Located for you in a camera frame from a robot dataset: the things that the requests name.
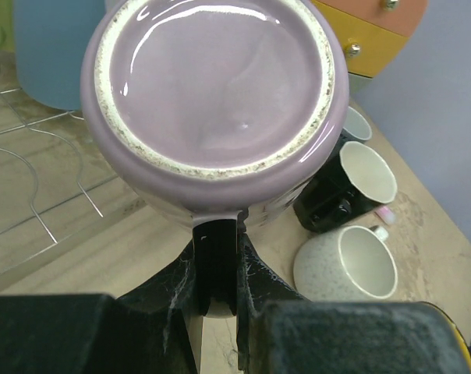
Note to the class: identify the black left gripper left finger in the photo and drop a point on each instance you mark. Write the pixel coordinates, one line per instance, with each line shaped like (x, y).
(143, 331)

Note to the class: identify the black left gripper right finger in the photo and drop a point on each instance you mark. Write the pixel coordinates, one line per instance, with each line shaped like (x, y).
(279, 331)

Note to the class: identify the black mug cream inside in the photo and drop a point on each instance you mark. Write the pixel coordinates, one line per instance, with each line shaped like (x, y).
(353, 183)

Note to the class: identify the lilac mug black handle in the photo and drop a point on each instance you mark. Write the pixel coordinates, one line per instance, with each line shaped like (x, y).
(216, 113)

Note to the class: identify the blue cup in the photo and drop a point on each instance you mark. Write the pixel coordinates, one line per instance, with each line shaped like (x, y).
(51, 37)

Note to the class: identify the steel two-tier dish rack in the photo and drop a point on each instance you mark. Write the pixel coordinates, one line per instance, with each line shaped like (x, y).
(56, 189)

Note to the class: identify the white mug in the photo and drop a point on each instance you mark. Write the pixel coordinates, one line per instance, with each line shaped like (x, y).
(349, 264)

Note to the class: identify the pink marker pen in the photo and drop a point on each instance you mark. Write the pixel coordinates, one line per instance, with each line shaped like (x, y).
(386, 215)

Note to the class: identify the grey mug near cabinet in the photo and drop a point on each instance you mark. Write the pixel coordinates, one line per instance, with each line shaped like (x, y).
(356, 127)

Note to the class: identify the round cream drawer cabinet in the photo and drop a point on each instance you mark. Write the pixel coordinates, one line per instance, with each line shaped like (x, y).
(371, 32)

